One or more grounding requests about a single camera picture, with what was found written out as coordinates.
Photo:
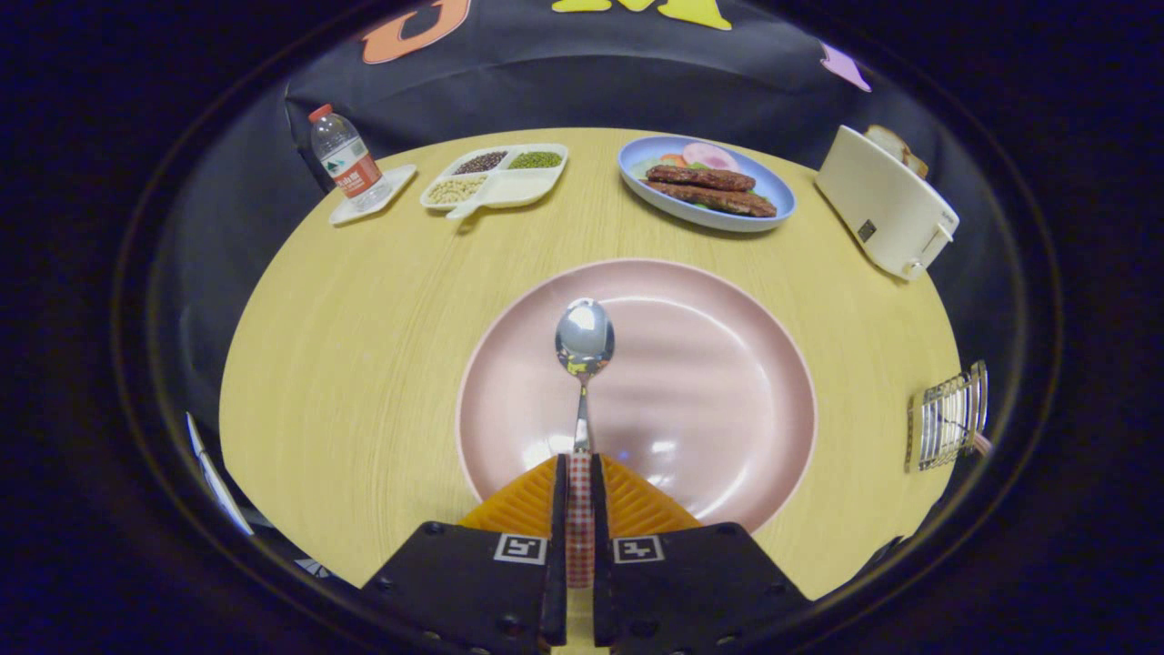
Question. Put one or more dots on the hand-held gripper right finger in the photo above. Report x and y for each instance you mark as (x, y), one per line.
(700, 591)

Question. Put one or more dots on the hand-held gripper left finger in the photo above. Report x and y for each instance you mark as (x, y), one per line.
(473, 591)

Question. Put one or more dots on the pink plate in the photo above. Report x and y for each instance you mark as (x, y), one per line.
(700, 382)

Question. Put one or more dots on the white flat panel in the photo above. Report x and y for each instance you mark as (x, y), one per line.
(218, 482)

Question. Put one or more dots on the perforated metal tray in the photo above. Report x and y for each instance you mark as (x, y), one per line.
(937, 437)

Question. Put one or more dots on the brown grilled meat strip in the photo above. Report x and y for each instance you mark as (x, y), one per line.
(718, 200)
(700, 177)

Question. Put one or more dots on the blue food plate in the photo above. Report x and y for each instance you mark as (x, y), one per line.
(773, 196)

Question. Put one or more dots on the white divided dish with beans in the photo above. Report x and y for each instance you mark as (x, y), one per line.
(518, 186)

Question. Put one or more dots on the small white square dish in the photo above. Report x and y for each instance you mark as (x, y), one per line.
(400, 182)

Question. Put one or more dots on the white toaster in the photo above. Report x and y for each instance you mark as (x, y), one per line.
(887, 214)

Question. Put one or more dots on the green lettuce leaves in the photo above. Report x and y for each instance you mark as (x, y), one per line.
(644, 168)

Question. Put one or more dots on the pink ham slice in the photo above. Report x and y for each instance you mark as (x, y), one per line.
(711, 155)

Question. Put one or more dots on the clear water bottle red label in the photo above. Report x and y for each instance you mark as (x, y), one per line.
(346, 164)

